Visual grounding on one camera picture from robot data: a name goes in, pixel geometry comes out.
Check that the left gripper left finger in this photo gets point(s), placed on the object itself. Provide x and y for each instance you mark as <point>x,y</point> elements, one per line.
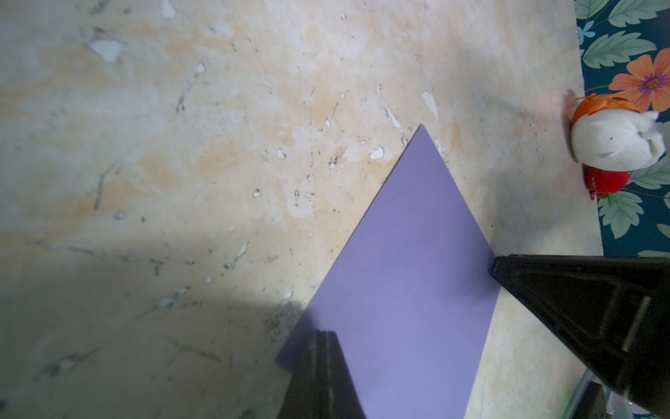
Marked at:
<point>305,396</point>

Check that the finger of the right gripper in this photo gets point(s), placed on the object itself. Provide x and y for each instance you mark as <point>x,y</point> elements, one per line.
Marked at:
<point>612,313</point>

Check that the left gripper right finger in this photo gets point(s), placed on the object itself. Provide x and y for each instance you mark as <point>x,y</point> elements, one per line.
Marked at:
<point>342,399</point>

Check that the purple square paper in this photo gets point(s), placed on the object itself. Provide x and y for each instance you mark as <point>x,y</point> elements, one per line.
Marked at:
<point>410,296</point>

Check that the red plush toy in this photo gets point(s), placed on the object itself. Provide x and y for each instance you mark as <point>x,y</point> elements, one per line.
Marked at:
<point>600,183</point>

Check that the orange white plush toy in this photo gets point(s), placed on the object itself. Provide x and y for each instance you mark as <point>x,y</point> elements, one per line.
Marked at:
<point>609,133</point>

